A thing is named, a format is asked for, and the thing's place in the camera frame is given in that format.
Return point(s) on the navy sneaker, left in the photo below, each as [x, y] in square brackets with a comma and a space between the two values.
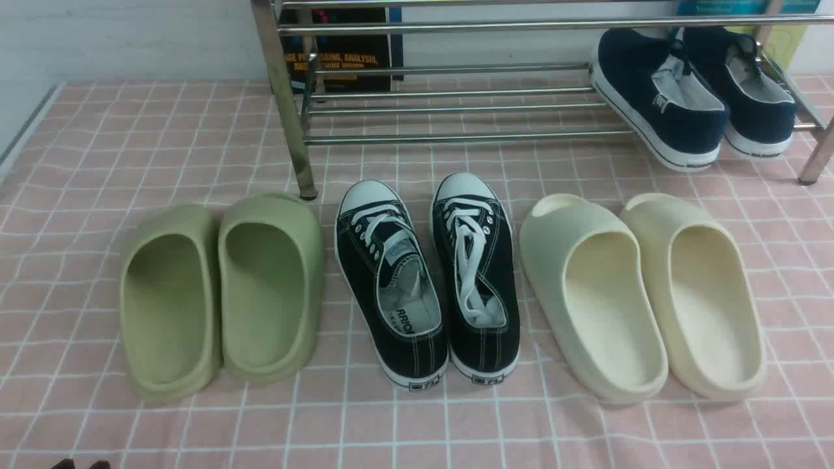
[652, 85]

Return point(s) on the navy sneaker, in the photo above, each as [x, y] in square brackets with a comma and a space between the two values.
[652, 85]
[761, 113]

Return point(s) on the navy sneaker, right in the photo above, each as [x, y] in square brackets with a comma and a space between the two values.
[761, 113]

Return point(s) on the green slipper, outer left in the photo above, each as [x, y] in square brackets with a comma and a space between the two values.
[169, 303]

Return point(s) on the black book with orange text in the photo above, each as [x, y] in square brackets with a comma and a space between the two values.
[347, 52]

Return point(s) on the metal shoe rack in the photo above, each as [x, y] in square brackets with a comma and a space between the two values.
[276, 19]

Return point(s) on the pink checkered tablecloth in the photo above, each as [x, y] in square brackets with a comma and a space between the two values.
[101, 155]

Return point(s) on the cream slipper, right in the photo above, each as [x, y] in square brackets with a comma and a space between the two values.
[695, 280]

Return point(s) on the green slipper, inner right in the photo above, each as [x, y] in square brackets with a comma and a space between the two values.
[271, 259]

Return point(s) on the cream slipper, left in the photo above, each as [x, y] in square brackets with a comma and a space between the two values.
[584, 267]

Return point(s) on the cream slipper, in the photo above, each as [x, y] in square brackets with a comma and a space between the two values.
[695, 280]
[584, 267]

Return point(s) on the black canvas sneaker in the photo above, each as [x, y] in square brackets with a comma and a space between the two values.
[473, 239]
[380, 257]

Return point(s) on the green slipper, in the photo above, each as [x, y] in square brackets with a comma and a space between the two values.
[169, 303]
[271, 259]

